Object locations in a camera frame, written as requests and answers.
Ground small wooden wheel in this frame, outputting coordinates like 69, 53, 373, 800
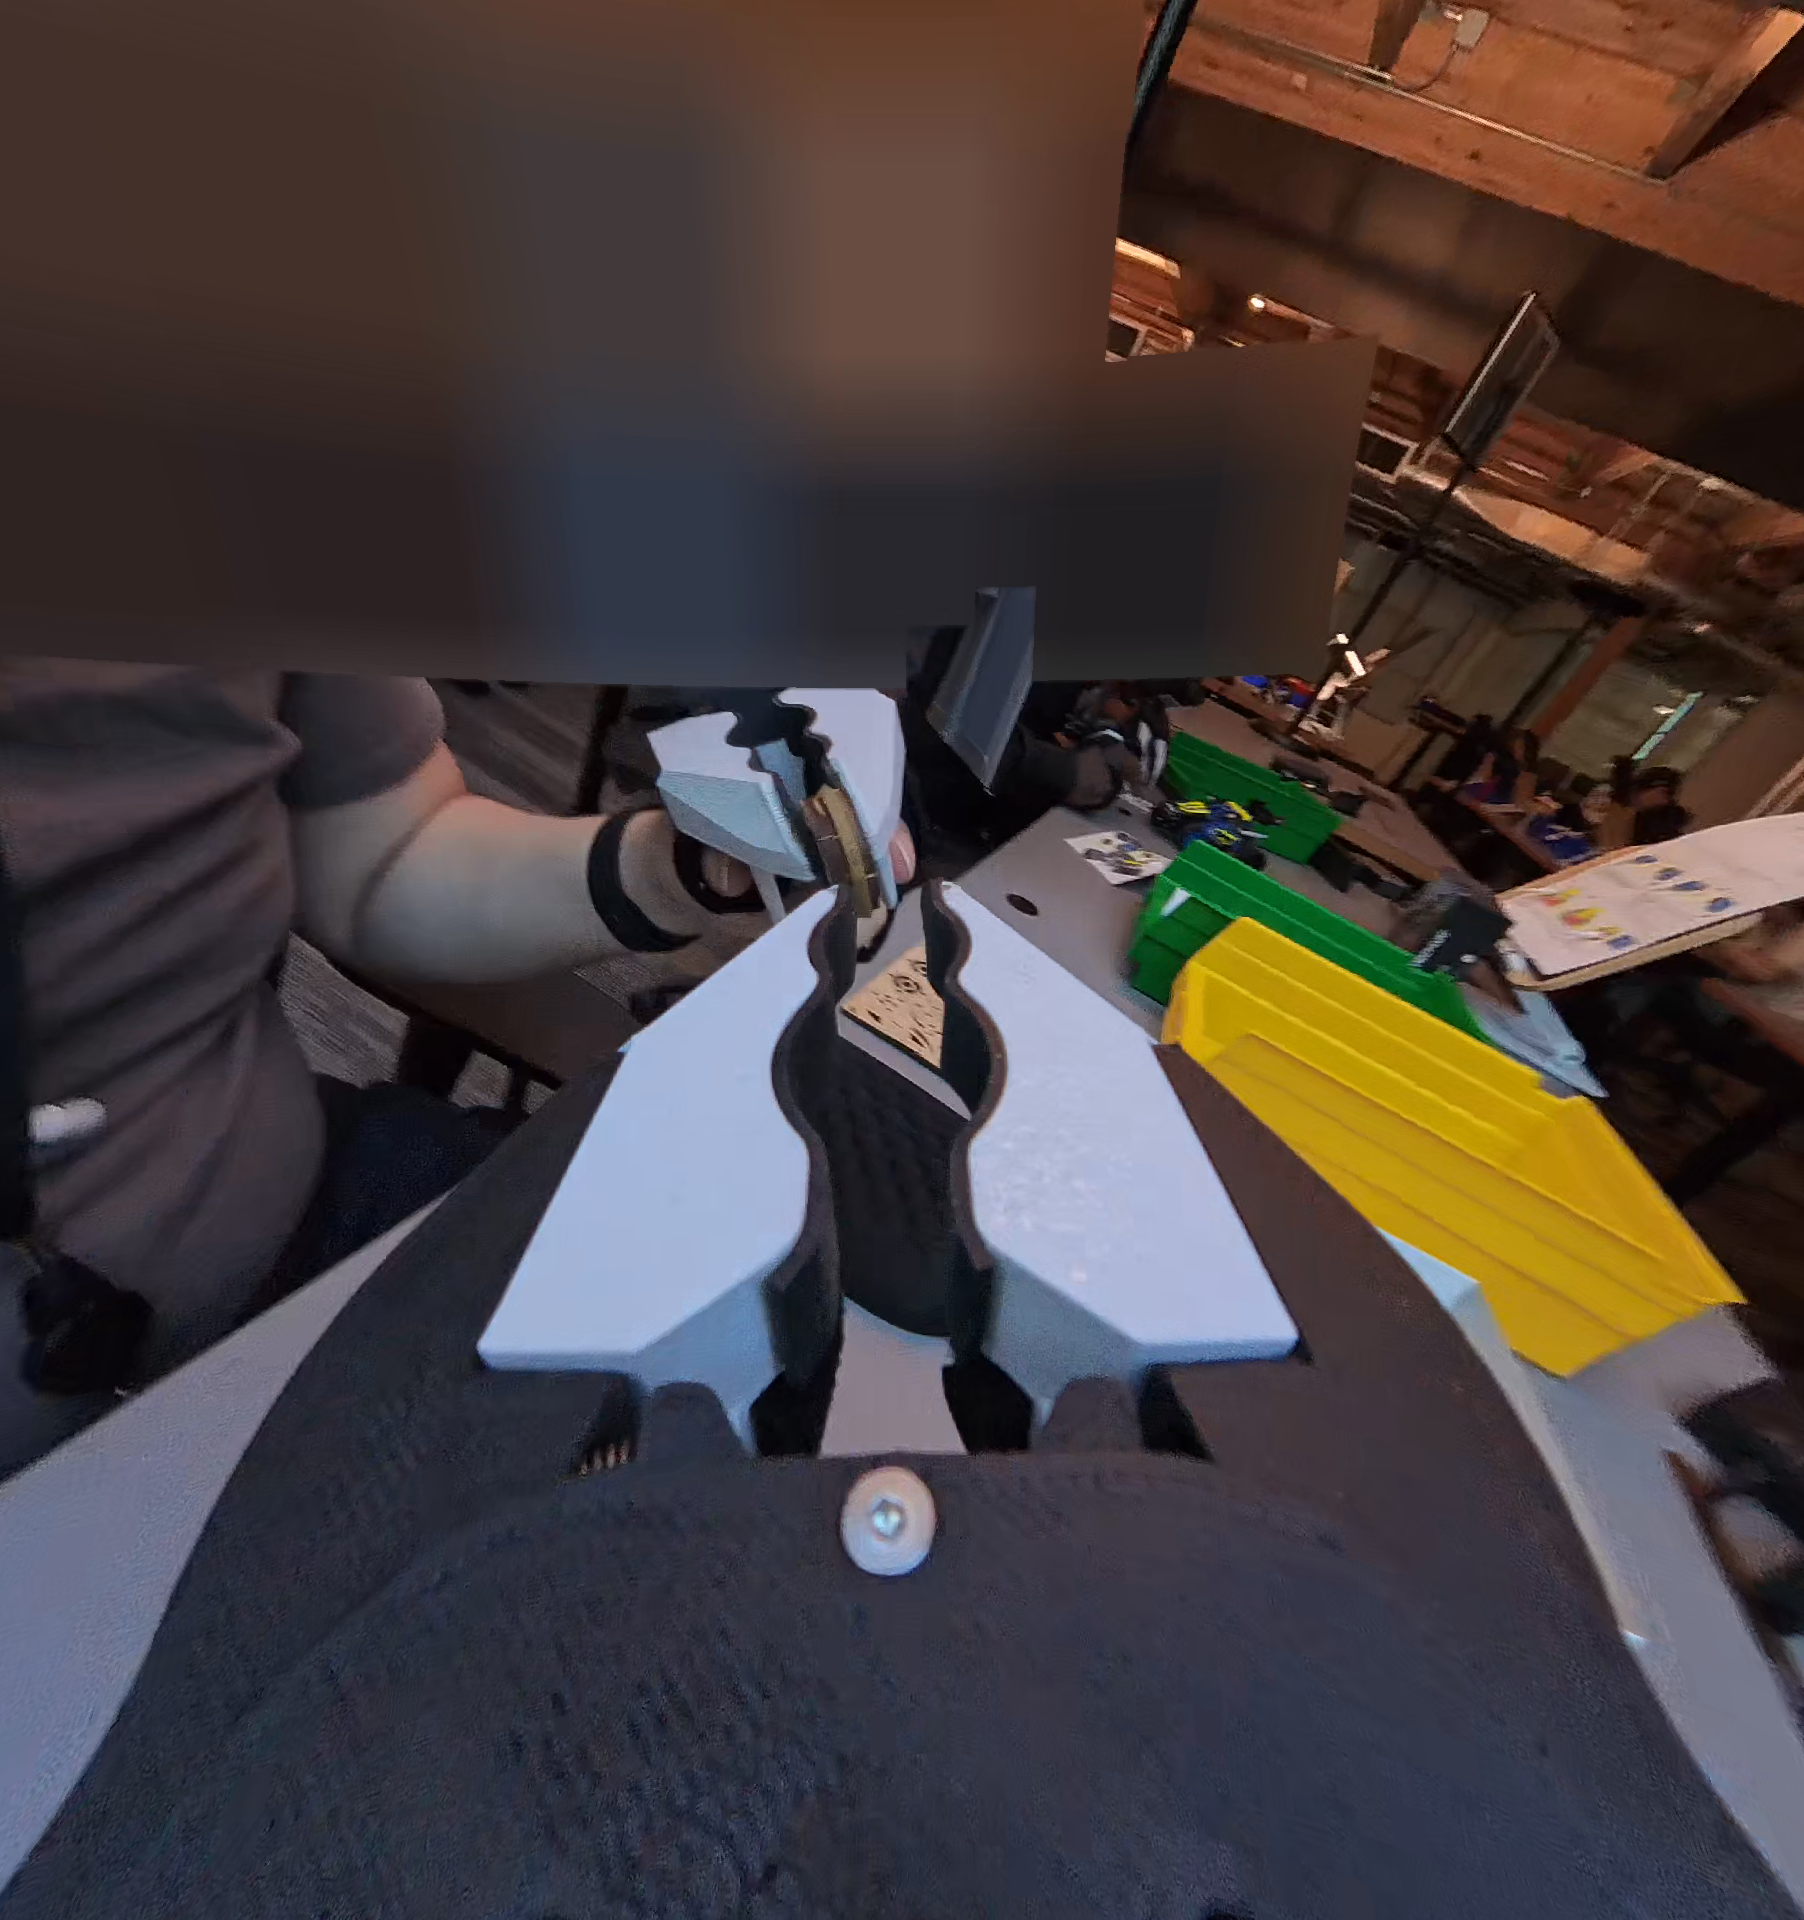
800, 782, 886, 921

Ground blue toy car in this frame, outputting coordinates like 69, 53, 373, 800
1149, 793, 1282, 871

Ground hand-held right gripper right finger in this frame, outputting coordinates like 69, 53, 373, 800
920, 882, 1304, 1459

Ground dark grey panel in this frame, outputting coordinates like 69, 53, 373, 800
924, 589, 1040, 793

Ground person's left hand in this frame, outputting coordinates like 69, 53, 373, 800
613, 815, 921, 948

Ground person's dark trousers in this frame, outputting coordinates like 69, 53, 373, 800
278, 1076, 536, 1309

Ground ceiling-mounted monitor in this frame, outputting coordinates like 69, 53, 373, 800
1442, 292, 1563, 470

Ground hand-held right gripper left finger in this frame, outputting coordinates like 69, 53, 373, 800
475, 884, 859, 1459

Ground person's grey shirt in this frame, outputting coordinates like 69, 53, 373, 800
0, 656, 448, 1480

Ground green plastic bin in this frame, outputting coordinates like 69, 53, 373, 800
1130, 840, 1491, 1041
1159, 730, 1346, 869

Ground person's left forearm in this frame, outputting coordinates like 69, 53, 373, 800
283, 782, 613, 997

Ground clipboard with illustrated sheet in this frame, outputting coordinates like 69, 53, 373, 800
1496, 802, 1804, 997

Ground yellow plastic bin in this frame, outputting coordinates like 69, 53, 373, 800
1159, 915, 1748, 1380

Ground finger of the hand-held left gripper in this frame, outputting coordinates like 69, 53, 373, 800
769, 687, 912, 913
645, 715, 823, 889

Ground laser-cut wooden sheet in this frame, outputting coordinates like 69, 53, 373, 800
837, 942, 952, 1071

